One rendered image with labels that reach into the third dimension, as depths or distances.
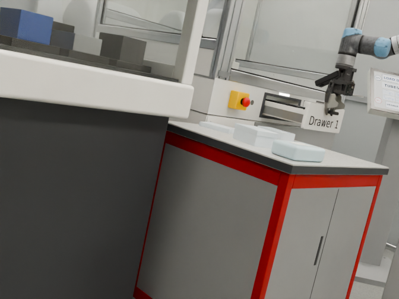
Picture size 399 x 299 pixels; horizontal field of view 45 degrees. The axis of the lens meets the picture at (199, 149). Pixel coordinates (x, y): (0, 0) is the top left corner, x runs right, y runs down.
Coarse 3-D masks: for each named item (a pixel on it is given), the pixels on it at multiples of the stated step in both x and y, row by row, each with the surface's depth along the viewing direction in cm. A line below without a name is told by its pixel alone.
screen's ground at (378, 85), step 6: (378, 72) 283; (378, 84) 278; (384, 84) 278; (390, 84) 279; (396, 84) 279; (378, 90) 276; (396, 90) 277; (378, 96) 273; (384, 102) 271; (396, 102) 272; (384, 108) 269
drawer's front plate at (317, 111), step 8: (312, 104) 195; (320, 104) 199; (304, 112) 195; (312, 112) 196; (320, 112) 200; (304, 120) 195; (312, 120) 198; (328, 120) 206; (336, 120) 211; (304, 128) 195; (312, 128) 199; (320, 128) 203; (328, 128) 208
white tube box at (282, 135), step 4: (264, 128) 185; (268, 128) 188; (272, 128) 192; (276, 132) 181; (280, 132) 179; (284, 132) 185; (288, 132) 187; (280, 136) 179; (284, 136) 180; (288, 136) 182; (292, 136) 183; (284, 140) 181; (288, 140) 182; (292, 140) 184
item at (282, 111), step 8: (264, 104) 212; (272, 104) 209; (280, 104) 206; (264, 112) 211; (272, 112) 208; (280, 112) 205; (288, 112) 202; (296, 112) 200; (288, 120) 203; (296, 120) 199
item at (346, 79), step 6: (336, 66) 198; (342, 66) 196; (348, 66) 196; (342, 72) 200; (348, 72) 196; (336, 78) 199; (342, 78) 198; (348, 78) 196; (330, 84) 200; (336, 84) 199; (342, 84) 196; (348, 84) 195; (354, 84) 199; (336, 90) 198; (342, 90) 196; (348, 90) 197
